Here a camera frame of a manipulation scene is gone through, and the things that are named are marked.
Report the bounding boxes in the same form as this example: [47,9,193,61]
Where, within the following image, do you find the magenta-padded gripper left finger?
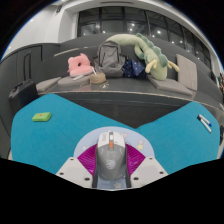
[55,146,99,188]

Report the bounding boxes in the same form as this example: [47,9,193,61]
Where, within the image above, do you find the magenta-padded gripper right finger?
[124,143,169,189]

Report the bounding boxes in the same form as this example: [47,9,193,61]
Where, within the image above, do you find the grey and white computer mouse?
[94,130,128,183]

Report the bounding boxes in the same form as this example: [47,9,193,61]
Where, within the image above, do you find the round light blue mouse pad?
[73,125,156,191]

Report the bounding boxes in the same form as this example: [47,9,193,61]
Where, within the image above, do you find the green eraser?
[31,111,53,123]

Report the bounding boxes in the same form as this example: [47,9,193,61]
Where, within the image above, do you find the black-capped white marker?
[196,115,212,134]

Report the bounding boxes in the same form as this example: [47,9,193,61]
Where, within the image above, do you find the blue-capped white marker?
[198,113,213,128]

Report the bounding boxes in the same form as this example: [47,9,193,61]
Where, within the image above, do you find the grey seat cushion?
[146,73,194,98]
[35,76,63,94]
[57,74,91,88]

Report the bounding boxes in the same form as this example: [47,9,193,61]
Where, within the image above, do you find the black suitcase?
[8,51,39,118]

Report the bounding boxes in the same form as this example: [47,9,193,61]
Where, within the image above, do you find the tan pouch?
[89,72,107,85]

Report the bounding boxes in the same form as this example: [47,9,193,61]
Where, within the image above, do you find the dark blue patterned bag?
[122,58,148,79]

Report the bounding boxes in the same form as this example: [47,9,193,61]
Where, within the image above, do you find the green dragon plush toy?
[104,32,180,81]

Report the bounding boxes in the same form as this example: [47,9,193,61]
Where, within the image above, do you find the pink plush cushion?
[67,53,94,78]

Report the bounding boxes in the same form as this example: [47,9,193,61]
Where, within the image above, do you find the grey upright back cushion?
[175,53,199,92]

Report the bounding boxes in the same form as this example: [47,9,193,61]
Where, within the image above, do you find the grey backpack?
[93,40,128,79]

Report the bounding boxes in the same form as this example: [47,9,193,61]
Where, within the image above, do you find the person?
[217,71,224,96]

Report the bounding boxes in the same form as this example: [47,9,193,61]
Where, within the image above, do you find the dark glass window wall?
[77,6,211,61]

